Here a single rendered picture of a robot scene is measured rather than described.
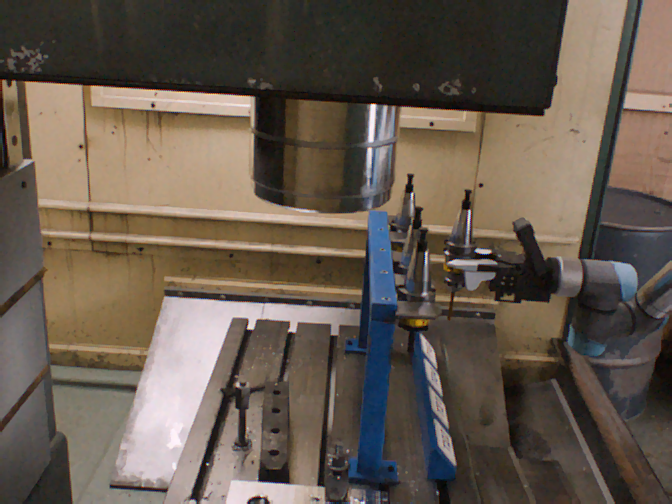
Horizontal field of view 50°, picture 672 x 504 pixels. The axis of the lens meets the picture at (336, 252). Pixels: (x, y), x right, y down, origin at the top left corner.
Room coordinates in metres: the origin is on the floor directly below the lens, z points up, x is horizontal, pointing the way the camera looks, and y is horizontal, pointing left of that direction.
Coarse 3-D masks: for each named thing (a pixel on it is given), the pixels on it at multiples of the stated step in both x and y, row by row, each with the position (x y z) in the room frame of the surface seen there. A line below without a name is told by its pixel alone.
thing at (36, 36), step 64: (0, 0) 0.65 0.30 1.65; (64, 0) 0.65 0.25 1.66; (128, 0) 0.65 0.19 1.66; (192, 0) 0.65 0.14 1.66; (256, 0) 0.65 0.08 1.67; (320, 0) 0.65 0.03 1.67; (384, 0) 0.65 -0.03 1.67; (448, 0) 0.65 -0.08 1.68; (512, 0) 0.65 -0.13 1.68; (0, 64) 0.65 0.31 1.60; (64, 64) 0.65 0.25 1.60; (128, 64) 0.65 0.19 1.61; (192, 64) 0.65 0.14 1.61; (256, 64) 0.65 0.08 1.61; (320, 64) 0.65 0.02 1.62; (384, 64) 0.65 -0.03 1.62; (448, 64) 0.65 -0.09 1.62; (512, 64) 0.65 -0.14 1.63
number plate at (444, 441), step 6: (438, 426) 1.10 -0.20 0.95; (438, 432) 1.08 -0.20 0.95; (444, 432) 1.11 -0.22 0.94; (438, 438) 1.06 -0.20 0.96; (444, 438) 1.08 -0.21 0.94; (450, 438) 1.11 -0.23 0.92; (438, 444) 1.04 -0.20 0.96; (444, 444) 1.06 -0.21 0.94; (450, 444) 1.09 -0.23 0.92; (444, 450) 1.04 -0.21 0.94; (450, 450) 1.07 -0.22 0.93; (450, 456) 1.04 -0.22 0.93
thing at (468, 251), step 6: (444, 240) 1.32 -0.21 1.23; (450, 246) 1.29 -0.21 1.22; (456, 246) 1.28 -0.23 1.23; (462, 246) 1.29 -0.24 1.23; (468, 246) 1.29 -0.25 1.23; (474, 246) 1.29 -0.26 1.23; (444, 252) 1.30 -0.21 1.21; (450, 252) 1.29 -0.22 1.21; (456, 252) 1.29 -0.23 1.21; (462, 252) 1.28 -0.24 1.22; (468, 252) 1.29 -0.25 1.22; (456, 258) 1.28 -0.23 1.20; (462, 258) 1.28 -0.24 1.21; (468, 258) 1.28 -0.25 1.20
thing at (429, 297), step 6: (402, 282) 1.10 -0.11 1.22; (402, 288) 1.09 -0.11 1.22; (432, 288) 1.08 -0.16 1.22; (402, 294) 1.06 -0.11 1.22; (408, 294) 1.05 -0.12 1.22; (414, 294) 1.05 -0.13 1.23; (420, 294) 1.06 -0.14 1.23; (426, 294) 1.06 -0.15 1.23; (432, 294) 1.06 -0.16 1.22; (402, 300) 1.07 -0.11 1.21; (408, 300) 1.05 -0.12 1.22; (414, 300) 1.05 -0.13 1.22; (420, 300) 1.05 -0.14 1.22; (426, 300) 1.05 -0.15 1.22; (432, 300) 1.08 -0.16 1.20
